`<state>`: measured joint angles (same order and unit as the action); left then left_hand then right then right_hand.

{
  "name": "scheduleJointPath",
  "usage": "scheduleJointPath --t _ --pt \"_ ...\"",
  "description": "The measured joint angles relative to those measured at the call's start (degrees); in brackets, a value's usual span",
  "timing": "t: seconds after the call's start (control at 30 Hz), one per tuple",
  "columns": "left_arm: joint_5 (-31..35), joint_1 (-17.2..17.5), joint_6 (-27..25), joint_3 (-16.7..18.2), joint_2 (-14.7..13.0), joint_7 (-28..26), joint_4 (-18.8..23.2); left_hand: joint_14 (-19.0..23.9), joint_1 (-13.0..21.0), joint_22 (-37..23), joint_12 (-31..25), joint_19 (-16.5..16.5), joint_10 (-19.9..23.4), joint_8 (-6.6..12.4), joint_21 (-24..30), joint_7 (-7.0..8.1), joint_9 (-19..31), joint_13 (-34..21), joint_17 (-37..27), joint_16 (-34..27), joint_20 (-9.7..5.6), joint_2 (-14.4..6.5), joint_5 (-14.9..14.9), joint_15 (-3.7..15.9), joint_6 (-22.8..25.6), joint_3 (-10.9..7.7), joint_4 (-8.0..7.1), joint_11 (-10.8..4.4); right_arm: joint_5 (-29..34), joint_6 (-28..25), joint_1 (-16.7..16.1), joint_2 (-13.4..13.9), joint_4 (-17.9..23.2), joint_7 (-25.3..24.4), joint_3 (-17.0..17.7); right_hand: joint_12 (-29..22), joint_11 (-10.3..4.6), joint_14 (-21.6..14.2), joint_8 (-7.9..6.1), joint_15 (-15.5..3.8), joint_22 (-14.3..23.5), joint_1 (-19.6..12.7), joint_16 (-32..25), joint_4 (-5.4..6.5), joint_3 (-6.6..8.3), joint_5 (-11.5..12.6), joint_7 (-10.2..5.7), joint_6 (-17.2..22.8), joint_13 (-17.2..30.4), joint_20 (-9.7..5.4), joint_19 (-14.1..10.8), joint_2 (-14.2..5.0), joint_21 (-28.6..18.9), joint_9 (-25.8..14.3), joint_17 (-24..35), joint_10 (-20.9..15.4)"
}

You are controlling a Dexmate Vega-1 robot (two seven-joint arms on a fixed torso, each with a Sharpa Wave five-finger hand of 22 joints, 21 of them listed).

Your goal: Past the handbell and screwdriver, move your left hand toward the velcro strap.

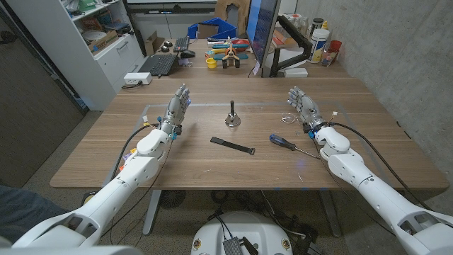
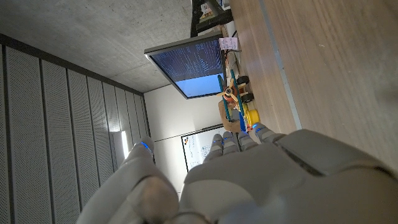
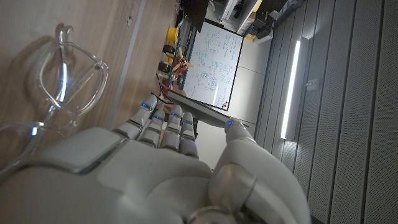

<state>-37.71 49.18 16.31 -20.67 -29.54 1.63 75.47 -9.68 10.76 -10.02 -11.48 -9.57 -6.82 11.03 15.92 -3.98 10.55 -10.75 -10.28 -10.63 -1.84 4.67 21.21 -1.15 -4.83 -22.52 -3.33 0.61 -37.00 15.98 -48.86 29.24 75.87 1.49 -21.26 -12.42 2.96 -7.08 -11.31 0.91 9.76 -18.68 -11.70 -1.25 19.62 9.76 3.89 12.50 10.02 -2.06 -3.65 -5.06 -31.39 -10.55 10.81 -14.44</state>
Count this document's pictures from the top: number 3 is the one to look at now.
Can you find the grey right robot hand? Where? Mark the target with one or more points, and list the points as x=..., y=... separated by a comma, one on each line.
x=140, y=186

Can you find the white metal rack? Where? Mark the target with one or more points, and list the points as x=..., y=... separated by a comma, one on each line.
x=236, y=12

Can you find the whiteboard with writing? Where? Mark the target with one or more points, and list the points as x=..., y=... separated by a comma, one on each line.
x=214, y=59

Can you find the wooden toy airplane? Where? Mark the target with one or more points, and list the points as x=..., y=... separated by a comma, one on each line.
x=181, y=62

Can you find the yellow tape roll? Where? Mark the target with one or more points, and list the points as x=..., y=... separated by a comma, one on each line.
x=172, y=35

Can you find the clear plastic safety glasses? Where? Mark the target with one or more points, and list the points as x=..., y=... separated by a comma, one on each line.
x=102, y=67

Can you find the black computer monitor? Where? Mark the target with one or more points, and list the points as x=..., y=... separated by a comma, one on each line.
x=194, y=12

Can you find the long ceiling light strip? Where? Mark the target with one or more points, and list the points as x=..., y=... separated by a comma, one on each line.
x=290, y=90

